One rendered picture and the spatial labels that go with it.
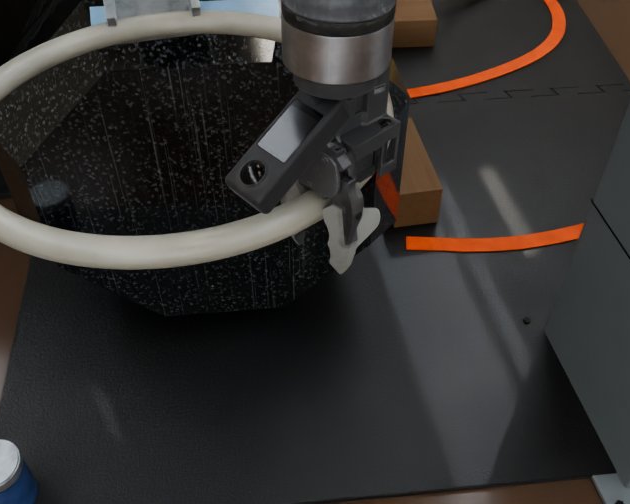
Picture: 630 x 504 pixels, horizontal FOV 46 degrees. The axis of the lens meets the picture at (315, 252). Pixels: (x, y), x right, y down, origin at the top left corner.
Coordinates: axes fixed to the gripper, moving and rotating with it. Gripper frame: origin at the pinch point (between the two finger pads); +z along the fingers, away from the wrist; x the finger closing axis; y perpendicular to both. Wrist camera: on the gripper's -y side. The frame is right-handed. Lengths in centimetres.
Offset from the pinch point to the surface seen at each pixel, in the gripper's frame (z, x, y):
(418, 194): 66, 48, 84
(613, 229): 38, -4, 73
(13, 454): 71, 53, -24
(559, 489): 84, -19, 51
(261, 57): 9, 46, 33
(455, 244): 77, 36, 87
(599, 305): 55, -7, 72
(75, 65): 11, 68, 11
